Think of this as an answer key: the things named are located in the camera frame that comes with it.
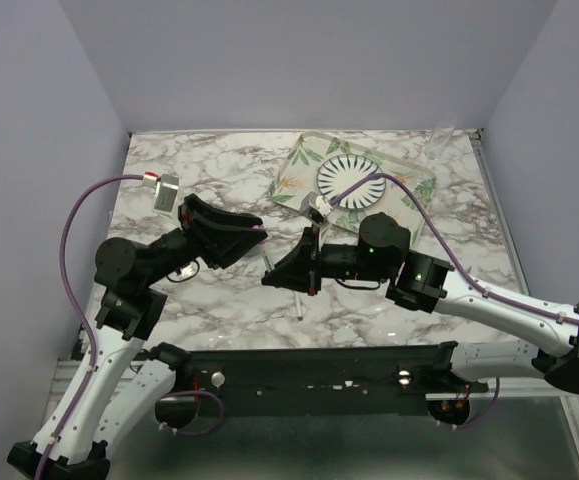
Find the white pen pink tip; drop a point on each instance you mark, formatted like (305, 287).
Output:
(269, 265)

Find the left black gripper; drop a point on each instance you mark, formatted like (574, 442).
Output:
(218, 235)

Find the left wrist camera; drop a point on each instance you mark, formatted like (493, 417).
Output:
(166, 191)

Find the striped blue white plate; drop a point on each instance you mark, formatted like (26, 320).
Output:
(340, 172)

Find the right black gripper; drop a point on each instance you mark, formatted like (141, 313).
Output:
(297, 271)

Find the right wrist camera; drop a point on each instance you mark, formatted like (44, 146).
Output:
(316, 208)

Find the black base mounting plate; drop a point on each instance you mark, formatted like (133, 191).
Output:
(309, 382)

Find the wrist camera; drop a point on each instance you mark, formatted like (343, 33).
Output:
(316, 208)
(166, 191)

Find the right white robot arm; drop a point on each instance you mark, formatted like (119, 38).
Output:
(545, 343)

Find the clear glass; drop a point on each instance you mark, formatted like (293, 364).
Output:
(440, 137)

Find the white pen green tip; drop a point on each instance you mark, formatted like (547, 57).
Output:
(298, 306)

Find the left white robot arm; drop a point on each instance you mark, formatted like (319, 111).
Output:
(94, 415)

